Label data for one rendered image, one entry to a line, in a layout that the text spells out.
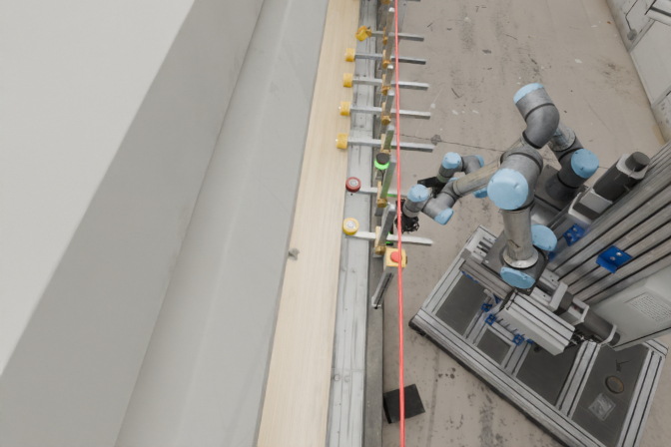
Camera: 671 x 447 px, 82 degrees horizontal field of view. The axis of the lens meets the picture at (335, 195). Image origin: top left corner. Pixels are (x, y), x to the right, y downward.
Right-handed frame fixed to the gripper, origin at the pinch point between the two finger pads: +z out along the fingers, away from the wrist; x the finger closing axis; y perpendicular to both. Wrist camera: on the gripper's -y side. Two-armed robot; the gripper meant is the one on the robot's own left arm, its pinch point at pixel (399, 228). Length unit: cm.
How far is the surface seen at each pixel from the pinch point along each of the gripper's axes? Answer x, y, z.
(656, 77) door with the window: 339, -135, 74
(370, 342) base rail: -26, 42, 22
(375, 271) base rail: -12.6, 10.3, 21.7
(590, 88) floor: 284, -150, 91
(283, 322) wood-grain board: -63, 29, 2
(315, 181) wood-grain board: -32.7, -37.7, 1.8
